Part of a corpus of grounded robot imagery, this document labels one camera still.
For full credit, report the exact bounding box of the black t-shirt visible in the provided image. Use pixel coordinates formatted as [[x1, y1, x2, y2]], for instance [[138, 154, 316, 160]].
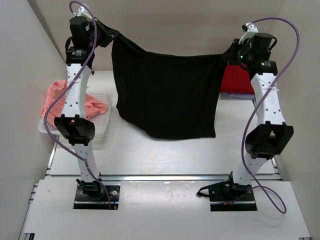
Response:
[[111, 34, 233, 140]]

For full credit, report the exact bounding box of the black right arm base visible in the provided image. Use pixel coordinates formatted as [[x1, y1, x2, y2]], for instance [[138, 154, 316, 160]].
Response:
[[196, 176, 258, 212]]

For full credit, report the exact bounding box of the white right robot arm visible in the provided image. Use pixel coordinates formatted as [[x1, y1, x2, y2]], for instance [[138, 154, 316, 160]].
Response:
[[196, 33, 294, 202]]

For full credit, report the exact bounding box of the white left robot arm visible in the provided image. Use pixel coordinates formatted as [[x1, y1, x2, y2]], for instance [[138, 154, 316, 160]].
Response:
[[54, 16, 119, 201]]

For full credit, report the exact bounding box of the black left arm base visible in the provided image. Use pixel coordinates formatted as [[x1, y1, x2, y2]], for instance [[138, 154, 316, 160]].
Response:
[[73, 179, 121, 210]]

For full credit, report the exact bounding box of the red folded t-shirt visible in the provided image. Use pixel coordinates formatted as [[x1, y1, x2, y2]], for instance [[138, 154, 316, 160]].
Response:
[[220, 64, 254, 95]]

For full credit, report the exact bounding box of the lavender folded t-shirt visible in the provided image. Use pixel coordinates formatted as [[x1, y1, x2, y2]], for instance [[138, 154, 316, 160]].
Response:
[[219, 92, 255, 101]]

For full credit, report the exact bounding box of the pink t-shirt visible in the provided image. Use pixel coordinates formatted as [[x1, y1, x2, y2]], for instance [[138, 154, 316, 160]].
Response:
[[40, 80, 108, 125]]

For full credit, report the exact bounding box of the white plastic basket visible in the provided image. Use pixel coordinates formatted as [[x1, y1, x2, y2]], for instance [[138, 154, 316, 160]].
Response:
[[38, 91, 113, 148]]

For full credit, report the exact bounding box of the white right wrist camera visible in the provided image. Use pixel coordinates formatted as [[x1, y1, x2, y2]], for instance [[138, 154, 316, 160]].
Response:
[[238, 22, 259, 45]]

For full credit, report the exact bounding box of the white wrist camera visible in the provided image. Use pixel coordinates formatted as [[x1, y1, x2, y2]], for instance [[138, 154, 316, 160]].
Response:
[[238, 22, 259, 45], [76, 6, 92, 20]]

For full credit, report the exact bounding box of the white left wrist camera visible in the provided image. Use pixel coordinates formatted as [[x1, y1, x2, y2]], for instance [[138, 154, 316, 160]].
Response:
[[76, 6, 92, 20]]

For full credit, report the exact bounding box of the aluminium table rail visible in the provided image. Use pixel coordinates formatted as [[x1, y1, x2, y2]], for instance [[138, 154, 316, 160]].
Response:
[[45, 173, 281, 182]]

